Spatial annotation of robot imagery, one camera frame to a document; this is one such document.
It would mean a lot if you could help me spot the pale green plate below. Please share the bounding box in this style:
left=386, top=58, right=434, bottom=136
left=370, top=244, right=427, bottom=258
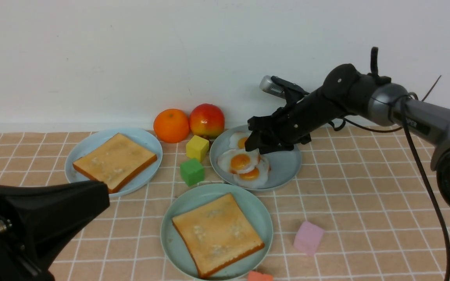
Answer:
left=161, top=183, right=273, bottom=281

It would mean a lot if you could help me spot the toast slice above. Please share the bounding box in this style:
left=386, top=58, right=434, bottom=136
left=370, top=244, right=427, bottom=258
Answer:
left=172, top=193, right=265, bottom=279
left=72, top=133, right=158, bottom=194

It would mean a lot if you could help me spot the right black cable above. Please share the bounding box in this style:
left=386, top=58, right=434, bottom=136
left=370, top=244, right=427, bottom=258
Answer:
left=327, top=74, right=450, bottom=281

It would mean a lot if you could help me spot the pink foam cube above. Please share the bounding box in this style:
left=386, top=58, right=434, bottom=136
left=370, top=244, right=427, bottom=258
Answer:
left=293, top=221, right=325, bottom=256

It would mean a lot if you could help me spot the fried egg front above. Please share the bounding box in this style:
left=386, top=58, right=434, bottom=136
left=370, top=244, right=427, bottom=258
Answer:
left=233, top=155, right=270, bottom=190

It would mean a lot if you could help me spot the green foam cube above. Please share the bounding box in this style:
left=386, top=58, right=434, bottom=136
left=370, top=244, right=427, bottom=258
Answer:
left=180, top=158, right=205, bottom=187

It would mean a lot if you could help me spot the yellow foam cube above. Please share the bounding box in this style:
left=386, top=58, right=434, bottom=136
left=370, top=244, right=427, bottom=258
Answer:
left=186, top=135, right=209, bottom=162

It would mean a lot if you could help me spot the red foam block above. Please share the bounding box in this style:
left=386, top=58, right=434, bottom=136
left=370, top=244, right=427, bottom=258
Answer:
left=246, top=271, right=274, bottom=281

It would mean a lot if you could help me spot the grey blue egg plate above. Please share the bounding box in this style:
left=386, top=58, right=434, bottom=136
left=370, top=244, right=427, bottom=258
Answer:
left=209, top=125, right=302, bottom=192

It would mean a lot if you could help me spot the red yellow apple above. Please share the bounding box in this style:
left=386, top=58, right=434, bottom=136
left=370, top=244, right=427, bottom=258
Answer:
left=189, top=103, right=225, bottom=139

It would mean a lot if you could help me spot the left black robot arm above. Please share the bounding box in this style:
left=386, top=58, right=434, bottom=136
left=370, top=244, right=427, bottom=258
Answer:
left=0, top=180, right=110, bottom=281

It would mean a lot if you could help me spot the fried egg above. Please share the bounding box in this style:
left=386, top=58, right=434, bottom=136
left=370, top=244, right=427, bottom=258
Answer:
left=233, top=155, right=270, bottom=190
left=217, top=149, right=261, bottom=174
left=229, top=132, right=250, bottom=149

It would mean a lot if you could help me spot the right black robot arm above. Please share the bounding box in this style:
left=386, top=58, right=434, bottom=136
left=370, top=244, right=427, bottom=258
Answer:
left=245, top=47, right=450, bottom=207

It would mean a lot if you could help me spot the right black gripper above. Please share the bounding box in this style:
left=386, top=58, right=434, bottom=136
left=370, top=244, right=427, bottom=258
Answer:
left=245, top=88, right=346, bottom=154

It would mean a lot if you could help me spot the orange fruit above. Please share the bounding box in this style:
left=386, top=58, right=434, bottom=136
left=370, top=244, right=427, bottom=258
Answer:
left=152, top=108, right=190, bottom=144

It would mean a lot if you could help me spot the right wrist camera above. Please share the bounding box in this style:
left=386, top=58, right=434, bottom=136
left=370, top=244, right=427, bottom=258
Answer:
left=259, top=75, right=309, bottom=104

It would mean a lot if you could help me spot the light blue plate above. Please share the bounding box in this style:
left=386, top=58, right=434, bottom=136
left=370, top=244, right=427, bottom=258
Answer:
left=64, top=128, right=163, bottom=197

